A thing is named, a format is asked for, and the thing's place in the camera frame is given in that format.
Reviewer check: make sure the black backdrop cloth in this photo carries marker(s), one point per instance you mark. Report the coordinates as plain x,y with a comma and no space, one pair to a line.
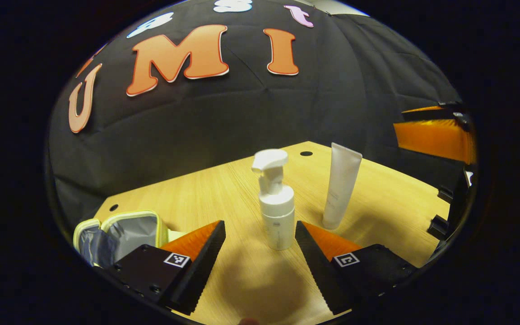
197,126

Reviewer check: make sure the white squeeze tube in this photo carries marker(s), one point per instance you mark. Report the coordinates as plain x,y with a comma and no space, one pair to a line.
341,189

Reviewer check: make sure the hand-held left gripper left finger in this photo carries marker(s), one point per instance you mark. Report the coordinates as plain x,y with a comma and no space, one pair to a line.
201,266

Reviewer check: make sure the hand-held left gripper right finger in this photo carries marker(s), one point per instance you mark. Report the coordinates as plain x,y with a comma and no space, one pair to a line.
318,266

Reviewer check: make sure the pale yellow small suitcase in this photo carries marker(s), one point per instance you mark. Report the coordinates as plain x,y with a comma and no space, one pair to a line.
133,232

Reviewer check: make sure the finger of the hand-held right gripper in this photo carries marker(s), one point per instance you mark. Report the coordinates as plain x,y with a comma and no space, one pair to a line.
431,137
431,115

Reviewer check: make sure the white pump bottle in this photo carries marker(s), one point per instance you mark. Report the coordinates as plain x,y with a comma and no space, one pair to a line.
278,216

